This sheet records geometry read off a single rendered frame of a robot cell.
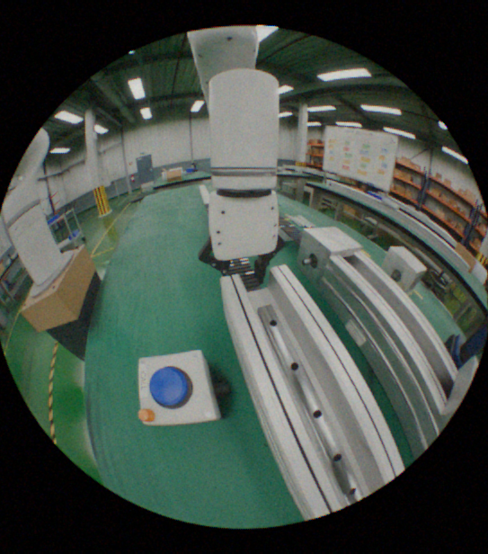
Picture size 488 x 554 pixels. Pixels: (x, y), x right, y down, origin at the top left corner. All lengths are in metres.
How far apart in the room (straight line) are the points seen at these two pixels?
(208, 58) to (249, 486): 0.51
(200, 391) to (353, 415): 0.15
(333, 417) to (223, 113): 0.34
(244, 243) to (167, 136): 11.23
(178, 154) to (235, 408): 11.25
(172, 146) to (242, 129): 11.14
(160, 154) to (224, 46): 11.08
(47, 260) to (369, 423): 0.61
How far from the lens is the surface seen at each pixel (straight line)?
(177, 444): 0.25
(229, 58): 0.28
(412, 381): 0.28
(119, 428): 0.29
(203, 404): 0.17
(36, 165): 0.55
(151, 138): 11.44
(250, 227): 0.22
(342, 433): 0.21
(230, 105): 0.20
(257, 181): 0.19
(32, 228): 0.50
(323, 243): 0.31
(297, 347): 0.21
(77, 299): 0.48
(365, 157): 3.25
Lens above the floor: 1.01
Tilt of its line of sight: 41 degrees down
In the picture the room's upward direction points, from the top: straight up
